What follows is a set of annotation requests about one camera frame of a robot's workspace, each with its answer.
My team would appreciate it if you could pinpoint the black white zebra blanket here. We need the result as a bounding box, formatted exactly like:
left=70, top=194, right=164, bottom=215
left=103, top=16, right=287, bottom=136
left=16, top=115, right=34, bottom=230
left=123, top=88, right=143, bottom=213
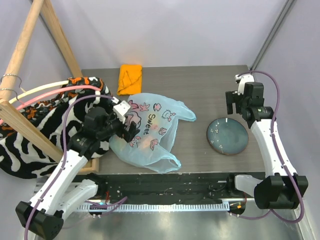
left=0, top=94, right=113, bottom=179

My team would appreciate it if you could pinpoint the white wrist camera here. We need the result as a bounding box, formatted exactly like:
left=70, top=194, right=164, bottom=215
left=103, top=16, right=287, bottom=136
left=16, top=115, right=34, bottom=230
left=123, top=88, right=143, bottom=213
left=234, top=73, right=255, bottom=96
left=113, top=100, right=131, bottom=124

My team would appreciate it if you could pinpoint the orange patterned cloth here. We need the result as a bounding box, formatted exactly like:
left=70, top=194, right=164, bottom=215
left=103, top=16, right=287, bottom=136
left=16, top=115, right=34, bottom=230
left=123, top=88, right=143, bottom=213
left=0, top=76, right=112, bottom=137

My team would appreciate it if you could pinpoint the cream plastic hanger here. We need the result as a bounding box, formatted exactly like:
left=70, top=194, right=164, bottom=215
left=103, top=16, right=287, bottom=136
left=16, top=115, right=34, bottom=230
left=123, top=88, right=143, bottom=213
left=9, top=80, right=69, bottom=105

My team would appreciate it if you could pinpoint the white slotted cable rail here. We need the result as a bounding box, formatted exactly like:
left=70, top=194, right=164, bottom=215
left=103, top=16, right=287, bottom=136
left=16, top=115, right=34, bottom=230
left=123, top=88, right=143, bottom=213
left=75, top=201, right=230, bottom=213

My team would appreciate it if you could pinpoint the orange folded cloth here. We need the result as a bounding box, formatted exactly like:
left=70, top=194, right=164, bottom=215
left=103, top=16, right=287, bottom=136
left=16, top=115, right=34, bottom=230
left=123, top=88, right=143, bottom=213
left=117, top=64, right=143, bottom=96

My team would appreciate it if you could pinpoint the light blue plastic bag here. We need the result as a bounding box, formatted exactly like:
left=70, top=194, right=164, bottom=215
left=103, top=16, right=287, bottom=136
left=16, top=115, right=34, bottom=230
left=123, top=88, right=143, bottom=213
left=109, top=93, right=197, bottom=174

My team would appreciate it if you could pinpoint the pink plastic hanger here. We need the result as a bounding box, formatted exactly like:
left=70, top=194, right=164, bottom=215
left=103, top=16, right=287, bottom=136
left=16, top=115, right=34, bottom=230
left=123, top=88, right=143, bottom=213
left=0, top=85, right=102, bottom=111

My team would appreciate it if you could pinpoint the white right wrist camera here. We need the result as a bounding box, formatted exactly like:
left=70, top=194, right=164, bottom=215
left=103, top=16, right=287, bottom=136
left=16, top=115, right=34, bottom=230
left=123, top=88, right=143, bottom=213
left=234, top=73, right=255, bottom=96

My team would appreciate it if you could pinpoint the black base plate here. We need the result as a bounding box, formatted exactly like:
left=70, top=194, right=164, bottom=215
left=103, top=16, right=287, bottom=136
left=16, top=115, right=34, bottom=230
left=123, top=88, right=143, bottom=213
left=93, top=172, right=250, bottom=205

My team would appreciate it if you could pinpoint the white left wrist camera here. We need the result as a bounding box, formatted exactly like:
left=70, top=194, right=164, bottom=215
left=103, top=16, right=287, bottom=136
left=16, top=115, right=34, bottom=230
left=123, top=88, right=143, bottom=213
left=113, top=100, right=131, bottom=124

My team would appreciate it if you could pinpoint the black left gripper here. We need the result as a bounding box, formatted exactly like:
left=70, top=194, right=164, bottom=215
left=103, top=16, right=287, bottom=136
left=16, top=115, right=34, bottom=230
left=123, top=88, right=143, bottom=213
left=97, top=103, right=140, bottom=142

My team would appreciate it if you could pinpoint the metal wire hanger hook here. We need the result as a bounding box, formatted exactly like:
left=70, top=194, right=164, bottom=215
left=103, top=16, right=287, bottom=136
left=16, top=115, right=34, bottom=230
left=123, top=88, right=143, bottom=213
left=0, top=73, right=25, bottom=103

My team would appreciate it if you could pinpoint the blue ceramic plate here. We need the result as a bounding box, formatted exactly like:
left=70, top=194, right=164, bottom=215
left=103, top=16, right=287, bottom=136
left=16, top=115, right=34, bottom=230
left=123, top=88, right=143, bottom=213
left=206, top=117, right=249, bottom=155

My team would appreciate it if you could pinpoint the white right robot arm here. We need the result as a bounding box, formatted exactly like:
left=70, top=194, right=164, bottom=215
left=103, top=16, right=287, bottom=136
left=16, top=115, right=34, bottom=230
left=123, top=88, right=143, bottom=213
left=225, top=81, right=309, bottom=210

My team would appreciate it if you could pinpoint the wooden rack frame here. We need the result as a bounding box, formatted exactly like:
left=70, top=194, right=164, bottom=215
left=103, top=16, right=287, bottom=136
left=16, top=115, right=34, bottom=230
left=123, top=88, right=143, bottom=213
left=0, top=0, right=100, bottom=173

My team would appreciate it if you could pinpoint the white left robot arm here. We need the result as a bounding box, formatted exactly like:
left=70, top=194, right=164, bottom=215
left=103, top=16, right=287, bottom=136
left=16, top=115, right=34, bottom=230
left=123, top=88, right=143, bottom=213
left=15, top=102, right=139, bottom=240

